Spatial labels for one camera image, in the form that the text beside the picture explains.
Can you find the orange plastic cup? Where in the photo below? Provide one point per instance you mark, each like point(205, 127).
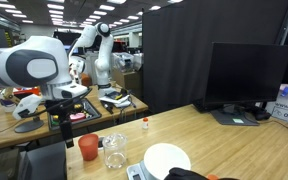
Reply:
point(88, 145)

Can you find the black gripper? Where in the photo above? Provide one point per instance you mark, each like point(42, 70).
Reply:
point(63, 108)

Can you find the black curtain divider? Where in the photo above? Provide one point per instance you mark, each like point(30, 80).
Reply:
point(178, 40)

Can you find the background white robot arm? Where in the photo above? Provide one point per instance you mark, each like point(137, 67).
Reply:
point(106, 94)

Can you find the clear glass jar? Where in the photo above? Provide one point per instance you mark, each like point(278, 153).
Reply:
point(114, 146)

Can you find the small white orange-capped bottle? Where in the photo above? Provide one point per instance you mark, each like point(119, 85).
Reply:
point(145, 123)

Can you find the white bowl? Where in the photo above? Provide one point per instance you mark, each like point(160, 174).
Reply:
point(160, 158)

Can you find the black tray with toys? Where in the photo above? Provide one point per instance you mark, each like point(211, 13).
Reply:
point(84, 111)

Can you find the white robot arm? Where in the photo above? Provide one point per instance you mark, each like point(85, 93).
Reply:
point(41, 61)

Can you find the digital kitchen scale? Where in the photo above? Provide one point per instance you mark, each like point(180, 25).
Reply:
point(137, 172)

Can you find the black computer monitor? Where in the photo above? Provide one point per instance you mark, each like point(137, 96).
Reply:
point(239, 76)

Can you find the wooden desk lamp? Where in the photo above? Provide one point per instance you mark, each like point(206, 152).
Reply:
point(9, 99)

